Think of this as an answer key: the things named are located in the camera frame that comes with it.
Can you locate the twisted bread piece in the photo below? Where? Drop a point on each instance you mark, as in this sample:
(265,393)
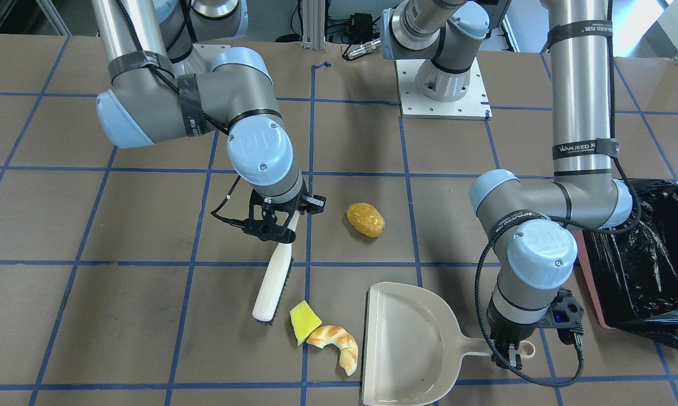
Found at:
(324,335)

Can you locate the yellow sponge piece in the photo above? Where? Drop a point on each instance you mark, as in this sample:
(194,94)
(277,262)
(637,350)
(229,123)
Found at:
(304,321)

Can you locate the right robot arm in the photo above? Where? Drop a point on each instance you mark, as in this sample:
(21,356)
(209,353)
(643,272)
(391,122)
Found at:
(151,102)

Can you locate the pink bin with black bag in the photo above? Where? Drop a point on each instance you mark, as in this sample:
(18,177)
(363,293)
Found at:
(633,277)

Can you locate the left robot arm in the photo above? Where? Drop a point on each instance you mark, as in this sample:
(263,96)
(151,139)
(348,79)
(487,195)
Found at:
(528,224)

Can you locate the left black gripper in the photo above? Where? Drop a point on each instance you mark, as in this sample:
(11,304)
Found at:
(503,332)

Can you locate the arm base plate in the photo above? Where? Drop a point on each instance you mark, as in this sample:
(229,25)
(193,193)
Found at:
(427,92)

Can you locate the beige plastic dustpan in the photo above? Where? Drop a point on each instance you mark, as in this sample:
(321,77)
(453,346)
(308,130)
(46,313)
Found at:
(413,346)

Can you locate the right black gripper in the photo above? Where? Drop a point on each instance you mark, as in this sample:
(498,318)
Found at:
(314,201)

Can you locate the round golden bread roll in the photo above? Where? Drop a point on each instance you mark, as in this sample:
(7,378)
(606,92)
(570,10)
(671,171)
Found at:
(366,219)

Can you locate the aluminium frame post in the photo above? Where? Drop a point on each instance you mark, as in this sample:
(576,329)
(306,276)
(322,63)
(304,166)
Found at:
(313,24)

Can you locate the white hand brush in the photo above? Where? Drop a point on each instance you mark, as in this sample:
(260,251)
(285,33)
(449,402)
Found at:
(273,283)

